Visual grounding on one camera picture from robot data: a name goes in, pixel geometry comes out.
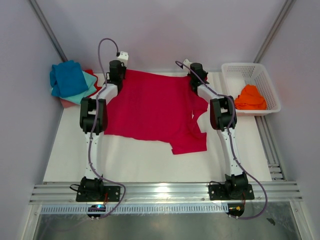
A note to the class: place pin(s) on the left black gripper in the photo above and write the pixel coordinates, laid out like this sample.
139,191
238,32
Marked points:
124,68

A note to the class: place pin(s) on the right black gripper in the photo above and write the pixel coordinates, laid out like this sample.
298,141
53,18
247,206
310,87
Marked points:
204,74

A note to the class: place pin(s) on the magenta t shirt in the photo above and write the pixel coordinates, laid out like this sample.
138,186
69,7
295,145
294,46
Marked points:
152,107

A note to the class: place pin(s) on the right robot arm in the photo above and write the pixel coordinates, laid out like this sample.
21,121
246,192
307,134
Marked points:
223,119

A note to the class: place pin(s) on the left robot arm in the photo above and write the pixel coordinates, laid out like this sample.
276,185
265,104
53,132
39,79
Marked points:
93,121

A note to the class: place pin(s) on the red folded t shirt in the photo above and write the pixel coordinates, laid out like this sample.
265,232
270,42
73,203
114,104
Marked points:
92,82

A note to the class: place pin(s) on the white plastic basket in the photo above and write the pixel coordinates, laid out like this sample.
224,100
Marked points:
238,75

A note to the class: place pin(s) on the blue folded t shirt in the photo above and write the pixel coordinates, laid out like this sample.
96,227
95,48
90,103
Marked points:
67,79

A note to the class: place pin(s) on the orange t shirt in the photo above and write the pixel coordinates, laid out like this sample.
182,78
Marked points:
250,99

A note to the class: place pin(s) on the pink folded t shirt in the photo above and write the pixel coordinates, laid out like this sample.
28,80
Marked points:
67,104

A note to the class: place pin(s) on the right black controller board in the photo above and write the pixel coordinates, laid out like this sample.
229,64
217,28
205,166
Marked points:
235,210

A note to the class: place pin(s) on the black controller board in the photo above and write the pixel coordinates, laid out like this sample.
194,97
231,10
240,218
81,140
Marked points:
96,211
235,210

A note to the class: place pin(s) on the left black controller board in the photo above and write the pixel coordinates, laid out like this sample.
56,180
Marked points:
96,211

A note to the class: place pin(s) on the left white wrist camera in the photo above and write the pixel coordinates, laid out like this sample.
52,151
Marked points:
123,57

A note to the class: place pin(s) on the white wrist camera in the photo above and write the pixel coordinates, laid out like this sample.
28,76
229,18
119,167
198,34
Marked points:
123,57
187,62

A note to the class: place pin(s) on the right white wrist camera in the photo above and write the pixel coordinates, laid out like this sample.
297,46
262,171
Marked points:
187,62

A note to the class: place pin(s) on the left corner aluminium post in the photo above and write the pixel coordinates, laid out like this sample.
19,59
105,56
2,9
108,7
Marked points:
48,30

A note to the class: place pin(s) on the corner aluminium post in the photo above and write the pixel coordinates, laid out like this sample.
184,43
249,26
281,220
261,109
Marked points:
48,30
275,28

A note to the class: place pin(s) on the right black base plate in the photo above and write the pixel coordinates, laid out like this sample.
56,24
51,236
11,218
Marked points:
218,191

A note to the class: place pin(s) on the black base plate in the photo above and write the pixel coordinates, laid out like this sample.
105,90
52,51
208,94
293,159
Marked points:
108,194
218,191

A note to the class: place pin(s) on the right side aluminium rail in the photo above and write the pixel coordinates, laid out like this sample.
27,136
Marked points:
270,151

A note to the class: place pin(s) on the aluminium rail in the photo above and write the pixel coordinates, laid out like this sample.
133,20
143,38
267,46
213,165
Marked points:
270,151
158,193

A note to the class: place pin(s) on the right corner aluminium post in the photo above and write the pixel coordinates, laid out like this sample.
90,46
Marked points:
275,28

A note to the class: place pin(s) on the slotted grey cable duct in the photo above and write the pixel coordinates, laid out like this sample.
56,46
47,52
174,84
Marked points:
146,208

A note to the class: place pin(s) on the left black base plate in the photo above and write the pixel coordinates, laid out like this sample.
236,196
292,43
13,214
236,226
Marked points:
108,194

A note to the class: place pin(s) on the aluminium front rail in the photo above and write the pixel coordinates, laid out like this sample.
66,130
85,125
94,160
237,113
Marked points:
158,193

